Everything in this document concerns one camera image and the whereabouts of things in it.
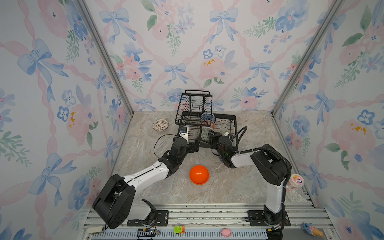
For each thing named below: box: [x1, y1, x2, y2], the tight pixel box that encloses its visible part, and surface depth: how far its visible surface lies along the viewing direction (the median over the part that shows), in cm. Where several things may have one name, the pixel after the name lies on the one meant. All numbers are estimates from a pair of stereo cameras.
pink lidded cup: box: [288, 173, 305, 190], surface depth 78 cm
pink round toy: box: [221, 228, 232, 237], surface depth 71 cm
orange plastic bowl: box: [189, 164, 210, 185], surface depth 87 cm
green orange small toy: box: [174, 225, 185, 234], surface depth 71 cm
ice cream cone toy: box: [301, 222, 324, 238], surface depth 71 cm
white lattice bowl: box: [152, 118, 169, 132], surface depth 112 cm
